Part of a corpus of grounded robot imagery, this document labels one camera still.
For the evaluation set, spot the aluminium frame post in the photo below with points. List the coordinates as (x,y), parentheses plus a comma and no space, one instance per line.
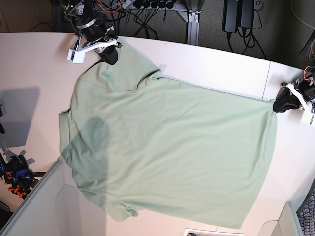
(194,8)

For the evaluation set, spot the grey patterned chair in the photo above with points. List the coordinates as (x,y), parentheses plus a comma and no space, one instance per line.
(305,220)

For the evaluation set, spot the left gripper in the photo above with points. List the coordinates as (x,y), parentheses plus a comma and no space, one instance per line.
(287,101)

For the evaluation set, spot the black power adapter box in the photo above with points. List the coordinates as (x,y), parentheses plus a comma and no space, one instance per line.
(237,13)

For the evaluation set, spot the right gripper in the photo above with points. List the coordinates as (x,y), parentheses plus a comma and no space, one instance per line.
(95,30)

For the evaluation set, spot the grey partition panel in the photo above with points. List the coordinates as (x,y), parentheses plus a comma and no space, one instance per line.
(56,208)

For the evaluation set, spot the white tray at bottom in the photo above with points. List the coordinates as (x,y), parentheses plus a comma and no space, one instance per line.
(194,232)

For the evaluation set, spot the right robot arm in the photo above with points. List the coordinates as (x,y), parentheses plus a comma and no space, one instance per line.
(77,9)

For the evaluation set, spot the black power strip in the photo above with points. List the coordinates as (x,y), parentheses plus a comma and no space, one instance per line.
(172,5)

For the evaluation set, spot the light green polo T-shirt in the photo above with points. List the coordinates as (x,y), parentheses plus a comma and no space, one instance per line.
(136,140)

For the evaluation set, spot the blue orange clamp pile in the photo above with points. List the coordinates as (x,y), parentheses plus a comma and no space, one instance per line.
(17,174)

